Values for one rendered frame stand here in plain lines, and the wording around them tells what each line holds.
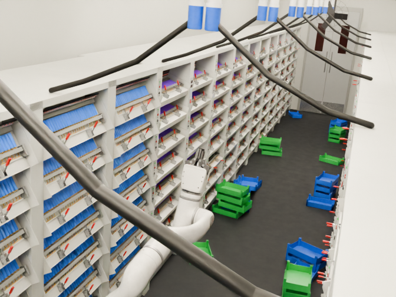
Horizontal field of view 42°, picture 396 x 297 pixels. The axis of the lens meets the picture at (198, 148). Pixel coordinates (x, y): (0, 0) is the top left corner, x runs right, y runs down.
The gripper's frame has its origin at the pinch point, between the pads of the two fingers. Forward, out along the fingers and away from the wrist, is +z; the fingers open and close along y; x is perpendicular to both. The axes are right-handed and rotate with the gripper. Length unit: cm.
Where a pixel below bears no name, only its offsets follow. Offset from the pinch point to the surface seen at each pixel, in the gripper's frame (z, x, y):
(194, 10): 54, 2, -15
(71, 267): -80, -41, -74
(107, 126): -3, -54, -80
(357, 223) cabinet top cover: 0, 72, 69
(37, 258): -66, -4, -69
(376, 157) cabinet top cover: 15, 18, 66
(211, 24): 50, -1, -8
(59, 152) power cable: 5, 126, 31
